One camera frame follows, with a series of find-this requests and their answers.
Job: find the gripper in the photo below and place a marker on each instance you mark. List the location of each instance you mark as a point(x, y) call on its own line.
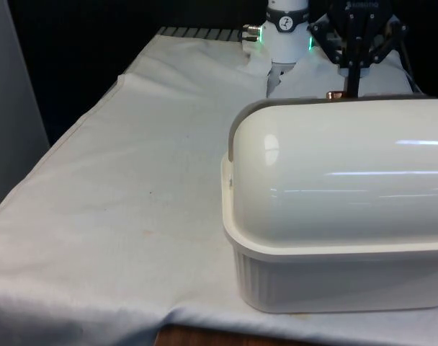
point(359, 6)

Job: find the rounded box lid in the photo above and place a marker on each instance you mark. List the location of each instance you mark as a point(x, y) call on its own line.
point(341, 173)

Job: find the cream box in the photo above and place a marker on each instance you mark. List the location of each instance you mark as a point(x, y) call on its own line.
point(312, 281)

